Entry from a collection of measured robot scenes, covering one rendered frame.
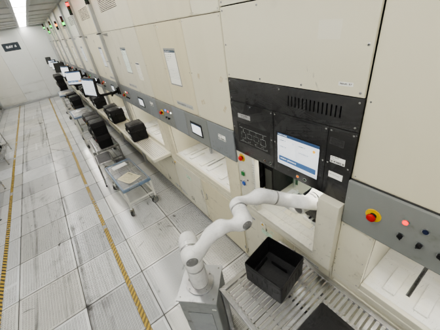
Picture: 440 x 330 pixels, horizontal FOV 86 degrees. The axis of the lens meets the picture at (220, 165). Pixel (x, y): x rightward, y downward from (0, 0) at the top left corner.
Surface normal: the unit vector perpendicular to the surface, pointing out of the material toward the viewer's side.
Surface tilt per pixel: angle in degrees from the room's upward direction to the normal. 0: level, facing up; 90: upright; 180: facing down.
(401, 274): 0
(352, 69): 91
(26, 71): 90
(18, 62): 90
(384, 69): 90
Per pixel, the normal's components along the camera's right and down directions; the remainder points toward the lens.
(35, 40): 0.59, 0.36
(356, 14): -0.79, 0.41
